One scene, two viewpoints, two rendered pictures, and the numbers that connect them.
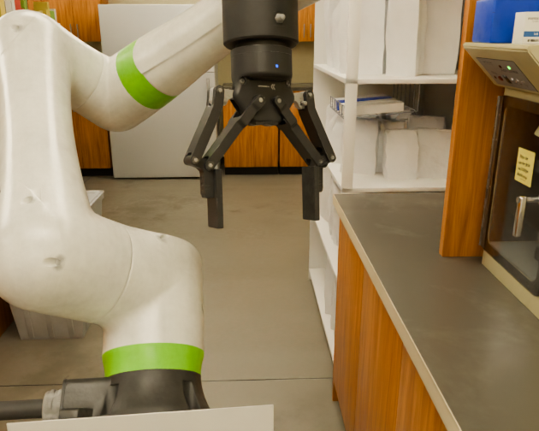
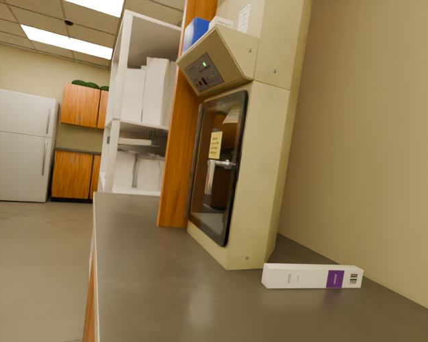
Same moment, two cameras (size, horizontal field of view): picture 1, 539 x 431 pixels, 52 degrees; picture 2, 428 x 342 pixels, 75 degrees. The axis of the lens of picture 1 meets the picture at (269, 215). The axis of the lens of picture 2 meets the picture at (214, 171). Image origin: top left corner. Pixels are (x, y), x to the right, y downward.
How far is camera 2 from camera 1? 0.61 m
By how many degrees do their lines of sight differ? 26
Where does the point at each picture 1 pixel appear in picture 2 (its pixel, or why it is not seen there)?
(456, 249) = (169, 220)
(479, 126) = (187, 127)
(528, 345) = (214, 290)
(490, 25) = (192, 35)
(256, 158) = (74, 193)
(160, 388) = not seen: outside the picture
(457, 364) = (136, 316)
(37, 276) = not seen: outside the picture
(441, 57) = not seen: hidden behind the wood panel
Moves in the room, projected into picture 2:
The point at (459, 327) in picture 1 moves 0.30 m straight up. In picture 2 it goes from (153, 276) to (171, 139)
